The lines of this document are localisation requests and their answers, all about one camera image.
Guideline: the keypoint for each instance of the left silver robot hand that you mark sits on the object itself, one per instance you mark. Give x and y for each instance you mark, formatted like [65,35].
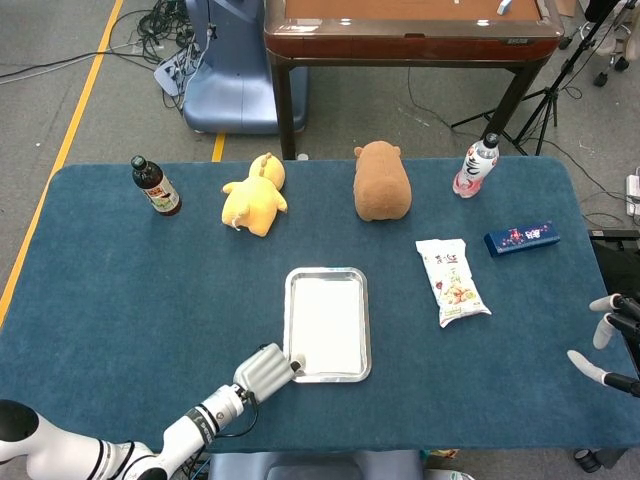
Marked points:
[262,372]

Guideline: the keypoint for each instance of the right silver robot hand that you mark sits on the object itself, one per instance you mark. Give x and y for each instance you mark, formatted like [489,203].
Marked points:
[630,320]

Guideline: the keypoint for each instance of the white paper towel sheet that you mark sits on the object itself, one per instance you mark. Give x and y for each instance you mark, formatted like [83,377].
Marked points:
[327,325]

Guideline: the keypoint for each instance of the silver metal tray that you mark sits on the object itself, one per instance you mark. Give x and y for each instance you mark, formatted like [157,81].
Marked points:
[330,379]

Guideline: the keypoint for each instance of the black bulky object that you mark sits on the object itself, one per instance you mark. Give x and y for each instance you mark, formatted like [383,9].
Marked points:
[622,270]

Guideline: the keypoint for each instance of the grey robot torso base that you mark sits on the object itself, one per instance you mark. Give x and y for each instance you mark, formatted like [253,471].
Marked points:
[315,467]

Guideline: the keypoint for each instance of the white floor power strip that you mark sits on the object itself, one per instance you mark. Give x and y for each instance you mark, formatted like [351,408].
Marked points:
[172,75]
[634,192]

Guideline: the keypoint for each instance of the dark blue carton box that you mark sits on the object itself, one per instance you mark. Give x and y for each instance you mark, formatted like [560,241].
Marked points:
[520,239]

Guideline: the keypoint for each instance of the black table caster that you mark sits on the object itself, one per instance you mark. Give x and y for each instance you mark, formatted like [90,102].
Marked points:
[595,460]

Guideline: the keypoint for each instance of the blue felt table cover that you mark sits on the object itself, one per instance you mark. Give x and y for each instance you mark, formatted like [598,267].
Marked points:
[125,280]

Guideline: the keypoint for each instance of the yellow plush toy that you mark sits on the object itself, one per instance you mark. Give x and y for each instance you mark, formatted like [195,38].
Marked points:
[255,200]

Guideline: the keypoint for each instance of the white nut snack bag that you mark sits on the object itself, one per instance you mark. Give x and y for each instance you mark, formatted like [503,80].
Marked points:
[455,285]

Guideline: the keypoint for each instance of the brown tea bottle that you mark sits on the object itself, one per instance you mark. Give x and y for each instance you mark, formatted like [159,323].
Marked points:
[160,192]

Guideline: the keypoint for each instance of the clear pink-label water bottle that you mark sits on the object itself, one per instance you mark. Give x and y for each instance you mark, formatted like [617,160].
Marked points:
[475,167]

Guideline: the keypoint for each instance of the brown capybara plush toy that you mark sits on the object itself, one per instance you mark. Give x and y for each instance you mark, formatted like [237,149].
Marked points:
[382,190]

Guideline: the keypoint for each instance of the black tripod stand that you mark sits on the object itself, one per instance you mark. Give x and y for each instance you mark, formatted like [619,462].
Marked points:
[550,92]

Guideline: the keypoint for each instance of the pale office chair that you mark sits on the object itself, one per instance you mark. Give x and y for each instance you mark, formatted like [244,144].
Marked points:
[607,42]

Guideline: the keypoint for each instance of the single blue mahjong tile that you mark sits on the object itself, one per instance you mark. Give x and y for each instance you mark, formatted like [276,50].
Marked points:
[505,6]

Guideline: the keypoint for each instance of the brown wooden mahjong table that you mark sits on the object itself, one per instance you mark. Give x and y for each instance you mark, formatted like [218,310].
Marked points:
[400,47]

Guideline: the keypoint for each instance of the blue grey machine pedestal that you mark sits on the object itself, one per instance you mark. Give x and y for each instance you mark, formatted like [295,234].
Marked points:
[230,90]

